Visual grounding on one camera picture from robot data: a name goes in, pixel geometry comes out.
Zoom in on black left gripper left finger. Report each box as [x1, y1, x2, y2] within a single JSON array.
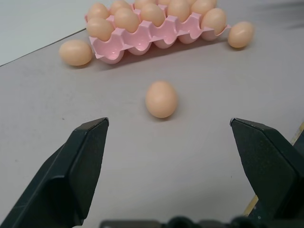
[[0, 117, 110, 228]]

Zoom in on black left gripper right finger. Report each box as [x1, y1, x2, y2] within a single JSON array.
[[229, 117, 304, 228]]

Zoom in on pink plastic egg tray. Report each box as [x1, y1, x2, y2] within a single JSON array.
[[85, 0, 232, 65]]

